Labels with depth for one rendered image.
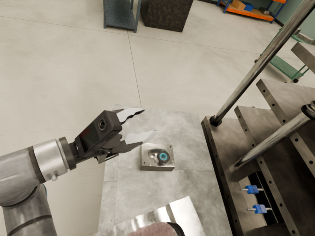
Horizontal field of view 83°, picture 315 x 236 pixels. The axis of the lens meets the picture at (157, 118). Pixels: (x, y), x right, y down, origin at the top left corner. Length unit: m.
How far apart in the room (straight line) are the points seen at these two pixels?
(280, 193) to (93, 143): 1.00
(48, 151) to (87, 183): 1.54
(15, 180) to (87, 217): 1.47
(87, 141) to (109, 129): 0.07
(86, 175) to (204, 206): 1.20
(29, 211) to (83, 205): 1.41
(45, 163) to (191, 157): 1.00
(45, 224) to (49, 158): 0.14
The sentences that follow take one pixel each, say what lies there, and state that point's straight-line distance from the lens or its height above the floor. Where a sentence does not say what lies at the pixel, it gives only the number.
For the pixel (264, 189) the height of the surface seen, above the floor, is 0.96.
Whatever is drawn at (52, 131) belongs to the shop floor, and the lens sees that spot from 2.24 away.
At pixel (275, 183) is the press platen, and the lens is 1.18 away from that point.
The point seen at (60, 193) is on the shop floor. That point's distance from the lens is 1.92.
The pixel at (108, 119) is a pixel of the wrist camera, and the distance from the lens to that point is 0.33.
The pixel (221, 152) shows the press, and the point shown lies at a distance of 1.42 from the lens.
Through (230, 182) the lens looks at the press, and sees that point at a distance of 1.33.
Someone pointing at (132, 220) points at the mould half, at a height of 0.89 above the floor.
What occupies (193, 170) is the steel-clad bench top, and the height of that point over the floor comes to 0.80.
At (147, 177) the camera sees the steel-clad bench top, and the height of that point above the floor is 0.80.
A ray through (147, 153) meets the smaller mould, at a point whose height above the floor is 0.87.
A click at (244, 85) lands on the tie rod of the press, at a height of 1.21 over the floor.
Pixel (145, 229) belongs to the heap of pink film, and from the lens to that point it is 0.91.
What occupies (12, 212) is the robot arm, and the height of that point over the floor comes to 1.37.
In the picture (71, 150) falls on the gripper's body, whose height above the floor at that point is 1.45.
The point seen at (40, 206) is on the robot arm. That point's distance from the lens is 0.47.
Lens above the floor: 1.80
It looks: 48 degrees down
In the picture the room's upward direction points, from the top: 21 degrees clockwise
